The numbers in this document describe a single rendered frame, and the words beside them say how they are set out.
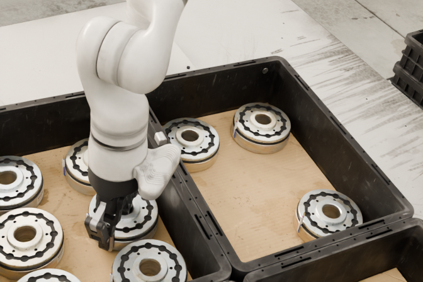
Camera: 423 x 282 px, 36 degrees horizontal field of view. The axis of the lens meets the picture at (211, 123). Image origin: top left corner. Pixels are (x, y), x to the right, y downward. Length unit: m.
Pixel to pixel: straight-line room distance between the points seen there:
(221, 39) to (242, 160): 0.56
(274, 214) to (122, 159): 0.33
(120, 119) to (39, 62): 0.75
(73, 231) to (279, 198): 0.33
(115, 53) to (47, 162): 0.41
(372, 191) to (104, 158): 0.43
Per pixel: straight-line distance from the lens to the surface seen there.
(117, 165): 0.80
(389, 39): 3.16
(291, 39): 1.66
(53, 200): 1.01
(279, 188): 1.07
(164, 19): 0.71
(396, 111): 1.53
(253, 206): 1.03
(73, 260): 0.94
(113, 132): 0.76
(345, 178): 1.07
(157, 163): 0.81
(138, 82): 0.69
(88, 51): 0.71
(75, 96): 1.03
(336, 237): 0.90
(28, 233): 0.95
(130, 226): 0.94
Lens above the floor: 1.60
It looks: 41 degrees down
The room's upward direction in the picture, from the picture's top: 10 degrees clockwise
